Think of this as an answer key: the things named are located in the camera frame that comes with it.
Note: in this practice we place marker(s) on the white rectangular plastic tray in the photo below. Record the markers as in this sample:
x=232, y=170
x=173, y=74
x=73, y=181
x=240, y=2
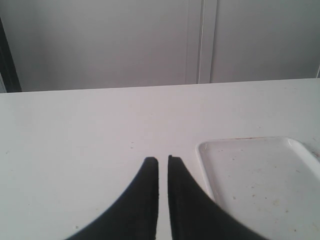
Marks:
x=269, y=184

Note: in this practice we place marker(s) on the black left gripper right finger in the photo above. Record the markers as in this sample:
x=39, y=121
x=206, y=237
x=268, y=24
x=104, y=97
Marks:
x=194, y=215

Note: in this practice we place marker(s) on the grey cabinet doors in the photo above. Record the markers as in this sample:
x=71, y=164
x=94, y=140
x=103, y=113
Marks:
x=90, y=44

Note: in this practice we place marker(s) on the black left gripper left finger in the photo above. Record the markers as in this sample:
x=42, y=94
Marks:
x=134, y=215

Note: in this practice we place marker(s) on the dark vertical post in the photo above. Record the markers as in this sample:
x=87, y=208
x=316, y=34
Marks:
x=7, y=67

